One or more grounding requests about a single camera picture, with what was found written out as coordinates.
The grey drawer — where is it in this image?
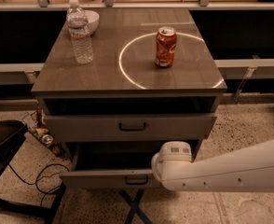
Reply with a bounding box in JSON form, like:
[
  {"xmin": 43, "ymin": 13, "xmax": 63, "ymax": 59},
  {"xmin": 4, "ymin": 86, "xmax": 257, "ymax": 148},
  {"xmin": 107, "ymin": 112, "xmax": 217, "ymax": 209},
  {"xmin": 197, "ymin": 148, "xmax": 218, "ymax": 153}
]
[
  {"xmin": 60, "ymin": 141, "xmax": 164, "ymax": 189},
  {"xmin": 45, "ymin": 114, "xmax": 216, "ymax": 142}
]

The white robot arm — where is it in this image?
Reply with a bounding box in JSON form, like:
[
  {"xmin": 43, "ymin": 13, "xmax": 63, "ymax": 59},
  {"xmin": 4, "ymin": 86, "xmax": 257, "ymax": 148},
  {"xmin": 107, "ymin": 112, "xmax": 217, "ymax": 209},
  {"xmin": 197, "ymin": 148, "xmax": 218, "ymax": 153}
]
[{"xmin": 151, "ymin": 139, "xmax": 274, "ymax": 192}]

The grey drawer cabinet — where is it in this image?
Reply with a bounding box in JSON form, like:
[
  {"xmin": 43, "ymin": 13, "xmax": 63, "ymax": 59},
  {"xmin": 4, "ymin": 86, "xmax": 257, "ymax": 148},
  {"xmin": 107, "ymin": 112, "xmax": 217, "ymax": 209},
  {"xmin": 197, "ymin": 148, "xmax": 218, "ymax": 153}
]
[{"xmin": 31, "ymin": 7, "xmax": 228, "ymax": 173}]

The red soda can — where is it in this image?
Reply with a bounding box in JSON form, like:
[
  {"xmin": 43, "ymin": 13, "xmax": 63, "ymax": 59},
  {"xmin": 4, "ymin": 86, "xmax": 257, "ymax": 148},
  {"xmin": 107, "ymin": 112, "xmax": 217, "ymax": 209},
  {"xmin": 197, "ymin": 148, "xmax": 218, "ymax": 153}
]
[{"xmin": 156, "ymin": 26, "xmax": 177, "ymax": 67}]

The white bowl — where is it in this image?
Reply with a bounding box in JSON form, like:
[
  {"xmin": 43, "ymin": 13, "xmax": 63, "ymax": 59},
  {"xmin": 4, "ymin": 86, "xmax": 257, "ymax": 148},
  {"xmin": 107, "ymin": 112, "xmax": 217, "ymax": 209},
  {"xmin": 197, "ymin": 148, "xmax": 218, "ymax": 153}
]
[{"xmin": 85, "ymin": 10, "xmax": 100, "ymax": 34}]

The blue tape cross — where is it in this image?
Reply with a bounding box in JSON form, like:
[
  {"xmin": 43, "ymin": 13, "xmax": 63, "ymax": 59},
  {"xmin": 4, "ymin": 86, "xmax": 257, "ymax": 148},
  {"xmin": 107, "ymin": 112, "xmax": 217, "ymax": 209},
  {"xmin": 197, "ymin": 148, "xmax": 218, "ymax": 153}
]
[{"xmin": 118, "ymin": 189, "xmax": 153, "ymax": 224}]

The clear plastic water bottle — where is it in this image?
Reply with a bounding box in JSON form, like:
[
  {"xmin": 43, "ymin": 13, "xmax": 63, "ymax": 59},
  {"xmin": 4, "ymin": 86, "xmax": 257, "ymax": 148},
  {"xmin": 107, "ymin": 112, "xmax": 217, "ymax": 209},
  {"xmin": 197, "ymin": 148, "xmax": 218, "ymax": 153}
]
[{"xmin": 66, "ymin": 0, "xmax": 93, "ymax": 64}]

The clutter of snack items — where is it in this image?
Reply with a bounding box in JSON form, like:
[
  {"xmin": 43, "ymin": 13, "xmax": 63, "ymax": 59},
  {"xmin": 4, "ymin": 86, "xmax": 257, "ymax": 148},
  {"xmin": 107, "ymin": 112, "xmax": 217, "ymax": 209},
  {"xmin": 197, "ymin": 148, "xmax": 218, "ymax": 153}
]
[{"xmin": 21, "ymin": 104, "xmax": 64, "ymax": 157}]

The black chair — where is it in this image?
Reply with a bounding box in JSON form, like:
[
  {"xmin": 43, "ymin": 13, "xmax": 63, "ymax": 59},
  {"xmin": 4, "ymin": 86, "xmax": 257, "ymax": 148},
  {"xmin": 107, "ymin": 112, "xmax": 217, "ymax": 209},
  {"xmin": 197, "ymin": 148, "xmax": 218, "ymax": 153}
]
[{"xmin": 0, "ymin": 120, "xmax": 65, "ymax": 224}]

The black cable on floor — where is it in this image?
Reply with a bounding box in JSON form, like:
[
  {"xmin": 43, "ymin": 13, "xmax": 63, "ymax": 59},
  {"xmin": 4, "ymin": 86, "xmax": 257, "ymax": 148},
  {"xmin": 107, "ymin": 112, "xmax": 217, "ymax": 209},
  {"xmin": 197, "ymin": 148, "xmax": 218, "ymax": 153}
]
[{"xmin": 7, "ymin": 162, "xmax": 70, "ymax": 207}]

